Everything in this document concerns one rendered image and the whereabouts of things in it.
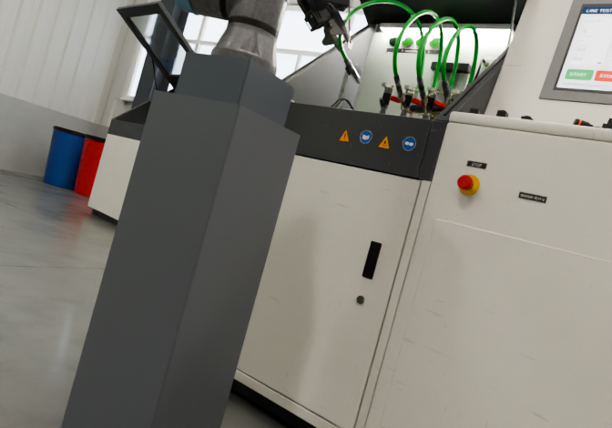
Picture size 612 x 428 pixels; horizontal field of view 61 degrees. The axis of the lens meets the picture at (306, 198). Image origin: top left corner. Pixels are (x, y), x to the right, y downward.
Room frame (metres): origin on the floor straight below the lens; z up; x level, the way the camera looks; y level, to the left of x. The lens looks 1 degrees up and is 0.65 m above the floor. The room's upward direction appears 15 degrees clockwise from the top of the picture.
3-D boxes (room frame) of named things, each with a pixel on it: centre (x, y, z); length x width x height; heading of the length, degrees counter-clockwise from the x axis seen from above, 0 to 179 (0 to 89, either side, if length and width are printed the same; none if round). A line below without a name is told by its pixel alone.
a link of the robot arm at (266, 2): (1.16, 0.22, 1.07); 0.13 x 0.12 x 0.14; 78
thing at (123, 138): (4.91, 1.38, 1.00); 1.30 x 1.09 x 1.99; 46
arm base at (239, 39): (1.16, 0.21, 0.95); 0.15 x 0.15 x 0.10
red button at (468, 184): (1.26, -0.37, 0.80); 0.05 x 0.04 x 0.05; 53
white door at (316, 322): (1.55, -0.02, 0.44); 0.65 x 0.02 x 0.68; 53
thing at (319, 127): (1.57, -0.03, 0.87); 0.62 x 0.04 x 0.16; 53
